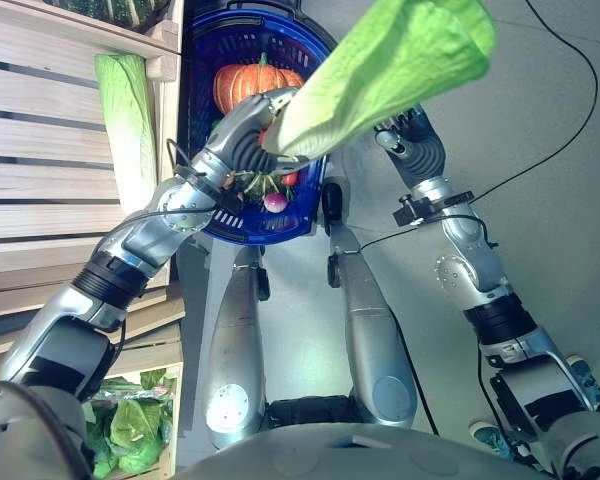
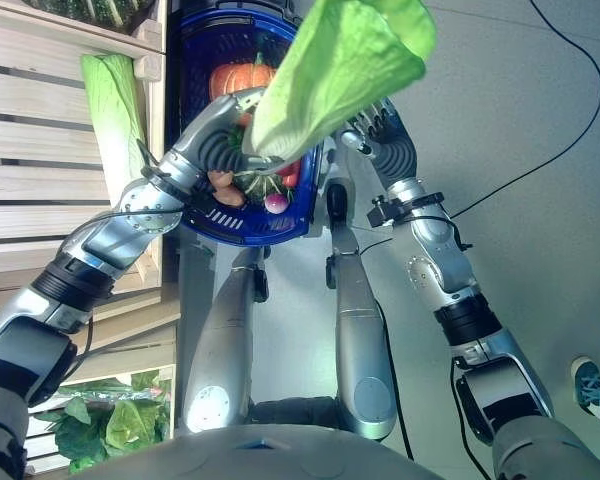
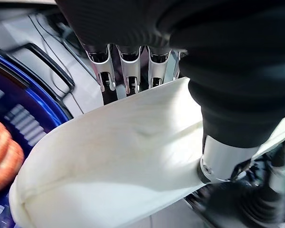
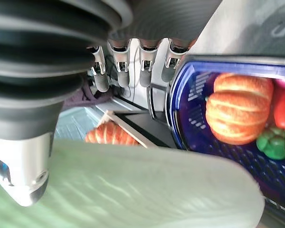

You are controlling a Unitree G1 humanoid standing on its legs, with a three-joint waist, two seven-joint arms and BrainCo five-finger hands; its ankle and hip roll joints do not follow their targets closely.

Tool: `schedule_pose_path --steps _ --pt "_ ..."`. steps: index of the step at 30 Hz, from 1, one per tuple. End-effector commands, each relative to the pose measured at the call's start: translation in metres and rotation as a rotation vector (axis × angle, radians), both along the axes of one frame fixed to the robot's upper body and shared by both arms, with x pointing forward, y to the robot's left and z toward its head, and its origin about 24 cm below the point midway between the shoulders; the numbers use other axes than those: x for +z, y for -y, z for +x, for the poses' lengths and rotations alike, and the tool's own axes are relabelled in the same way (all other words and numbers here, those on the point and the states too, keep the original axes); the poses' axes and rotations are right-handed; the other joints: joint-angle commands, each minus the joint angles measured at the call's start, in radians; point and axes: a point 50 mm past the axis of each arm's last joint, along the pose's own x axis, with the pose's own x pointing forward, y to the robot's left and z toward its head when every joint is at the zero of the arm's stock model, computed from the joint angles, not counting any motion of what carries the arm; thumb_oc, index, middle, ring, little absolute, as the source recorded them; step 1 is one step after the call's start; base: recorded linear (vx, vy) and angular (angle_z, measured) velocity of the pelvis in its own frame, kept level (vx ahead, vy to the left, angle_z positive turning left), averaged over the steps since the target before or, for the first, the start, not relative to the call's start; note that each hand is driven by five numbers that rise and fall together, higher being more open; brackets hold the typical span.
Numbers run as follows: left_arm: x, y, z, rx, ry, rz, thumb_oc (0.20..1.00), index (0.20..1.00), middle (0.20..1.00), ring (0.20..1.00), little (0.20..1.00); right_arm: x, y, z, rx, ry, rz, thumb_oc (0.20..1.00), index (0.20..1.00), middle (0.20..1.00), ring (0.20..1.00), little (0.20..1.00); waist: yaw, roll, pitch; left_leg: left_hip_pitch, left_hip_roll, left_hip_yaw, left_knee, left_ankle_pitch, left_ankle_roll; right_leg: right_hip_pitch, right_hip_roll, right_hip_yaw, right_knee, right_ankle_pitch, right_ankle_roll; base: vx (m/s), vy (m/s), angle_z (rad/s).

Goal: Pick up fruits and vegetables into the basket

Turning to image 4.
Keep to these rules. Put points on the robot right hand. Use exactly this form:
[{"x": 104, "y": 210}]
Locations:
[{"x": 38, "y": 59}]

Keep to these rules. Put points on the pale green napa cabbage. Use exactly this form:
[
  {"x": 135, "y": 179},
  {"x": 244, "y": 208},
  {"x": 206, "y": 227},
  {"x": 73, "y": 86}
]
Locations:
[{"x": 123, "y": 187}]

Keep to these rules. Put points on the blue plastic shopping basket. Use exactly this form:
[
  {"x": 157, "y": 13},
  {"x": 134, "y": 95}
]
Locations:
[{"x": 237, "y": 152}]

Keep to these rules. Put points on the dark purple cloth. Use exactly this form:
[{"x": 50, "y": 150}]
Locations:
[{"x": 85, "y": 97}]

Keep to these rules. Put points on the wooden crate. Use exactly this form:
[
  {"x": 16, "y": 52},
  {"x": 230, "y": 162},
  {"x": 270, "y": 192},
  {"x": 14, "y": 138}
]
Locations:
[{"x": 133, "y": 126}]

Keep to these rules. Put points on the green bell pepper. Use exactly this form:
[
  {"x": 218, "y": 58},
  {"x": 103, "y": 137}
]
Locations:
[{"x": 274, "y": 143}]

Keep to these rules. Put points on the red bell pepper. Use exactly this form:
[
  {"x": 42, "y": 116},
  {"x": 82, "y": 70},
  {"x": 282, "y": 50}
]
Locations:
[{"x": 284, "y": 109}]

